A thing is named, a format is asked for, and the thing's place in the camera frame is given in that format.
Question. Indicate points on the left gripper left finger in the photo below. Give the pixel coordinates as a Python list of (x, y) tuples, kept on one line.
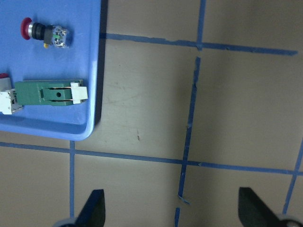
[(93, 214)]

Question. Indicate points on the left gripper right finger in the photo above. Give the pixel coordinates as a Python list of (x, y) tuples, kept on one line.
[(253, 212)]

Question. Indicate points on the red emergency stop button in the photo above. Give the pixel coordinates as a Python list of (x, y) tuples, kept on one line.
[(51, 35)]

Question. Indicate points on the green terminal block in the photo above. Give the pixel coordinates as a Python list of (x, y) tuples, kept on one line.
[(51, 92)]

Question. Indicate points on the white circuit breaker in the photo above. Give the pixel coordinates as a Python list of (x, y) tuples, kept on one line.
[(8, 100)]

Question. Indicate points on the blue plastic tray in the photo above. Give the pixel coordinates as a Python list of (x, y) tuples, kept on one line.
[(28, 60)]

